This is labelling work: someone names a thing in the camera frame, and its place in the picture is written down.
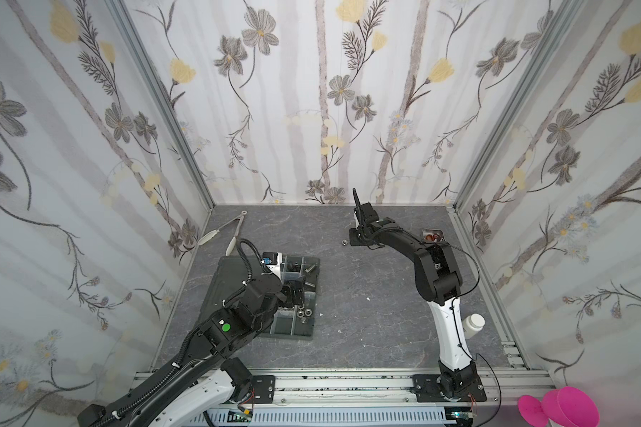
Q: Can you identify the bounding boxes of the red handled scissors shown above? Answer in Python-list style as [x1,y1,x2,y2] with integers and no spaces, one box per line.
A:
[425,232,443,243]

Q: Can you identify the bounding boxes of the cream silicone kitchen tongs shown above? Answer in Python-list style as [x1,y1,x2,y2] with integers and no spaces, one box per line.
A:
[198,211,249,258]

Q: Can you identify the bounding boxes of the pink plastic bowl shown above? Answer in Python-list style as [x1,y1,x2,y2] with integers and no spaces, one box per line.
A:
[517,395,549,427]
[541,387,600,427]

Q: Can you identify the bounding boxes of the white plastic bottle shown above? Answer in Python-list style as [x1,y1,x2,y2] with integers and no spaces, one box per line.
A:
[462,313,486,339]

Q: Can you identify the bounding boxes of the transparent grey organizer box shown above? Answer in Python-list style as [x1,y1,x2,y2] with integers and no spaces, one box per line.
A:
[199,254,322,341]

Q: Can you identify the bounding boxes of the aluminium rail base frame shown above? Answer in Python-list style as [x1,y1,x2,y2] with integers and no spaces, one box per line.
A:
[122,367,557,427]

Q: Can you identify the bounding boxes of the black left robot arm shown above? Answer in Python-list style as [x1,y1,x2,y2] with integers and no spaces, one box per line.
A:
[349,199,486,402]

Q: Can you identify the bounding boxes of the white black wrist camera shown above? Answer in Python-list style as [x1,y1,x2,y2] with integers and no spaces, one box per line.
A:
[261,252,283,279]

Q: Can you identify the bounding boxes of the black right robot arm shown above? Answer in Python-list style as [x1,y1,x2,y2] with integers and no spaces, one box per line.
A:
[77,273,306,426]

